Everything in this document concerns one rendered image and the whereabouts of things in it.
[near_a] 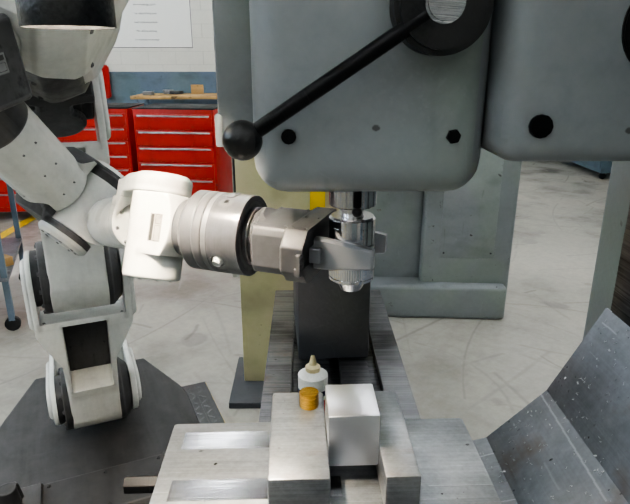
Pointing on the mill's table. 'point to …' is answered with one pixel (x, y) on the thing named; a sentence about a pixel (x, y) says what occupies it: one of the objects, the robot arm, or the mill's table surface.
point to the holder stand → (331, 319)
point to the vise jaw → (298, 453)
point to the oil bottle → (313, 377)
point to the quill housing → (363, 102)
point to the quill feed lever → (420, 38)
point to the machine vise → (444, 436)
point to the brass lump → (309, 398)
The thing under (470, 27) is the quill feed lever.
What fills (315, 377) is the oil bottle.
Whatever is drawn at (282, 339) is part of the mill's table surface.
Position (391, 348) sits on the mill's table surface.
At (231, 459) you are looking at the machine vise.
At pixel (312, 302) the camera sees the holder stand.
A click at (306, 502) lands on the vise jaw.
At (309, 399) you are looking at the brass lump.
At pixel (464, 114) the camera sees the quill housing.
